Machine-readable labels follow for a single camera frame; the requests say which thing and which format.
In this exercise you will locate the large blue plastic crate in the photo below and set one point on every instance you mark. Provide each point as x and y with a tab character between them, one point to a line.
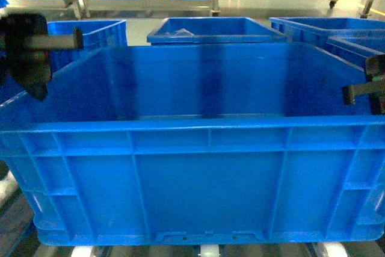
208	144

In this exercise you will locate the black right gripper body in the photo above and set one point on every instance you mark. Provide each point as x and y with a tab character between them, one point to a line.
374	70

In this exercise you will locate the blue crate rear right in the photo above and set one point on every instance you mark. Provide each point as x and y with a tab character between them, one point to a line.
352	39

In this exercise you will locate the metal shelf rack left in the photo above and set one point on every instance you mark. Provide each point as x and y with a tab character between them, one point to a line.
83	8

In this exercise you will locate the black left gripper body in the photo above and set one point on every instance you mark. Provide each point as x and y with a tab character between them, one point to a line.
30	69

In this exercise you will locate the blue crate rear centre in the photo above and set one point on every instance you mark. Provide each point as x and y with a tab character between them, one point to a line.
212	30

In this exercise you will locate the blue crate rear left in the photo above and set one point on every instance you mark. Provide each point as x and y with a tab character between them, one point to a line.
96	34

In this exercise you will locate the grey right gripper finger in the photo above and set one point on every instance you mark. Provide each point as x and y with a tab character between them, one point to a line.
350	92

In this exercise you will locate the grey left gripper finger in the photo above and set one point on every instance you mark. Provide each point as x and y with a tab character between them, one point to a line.
57	42

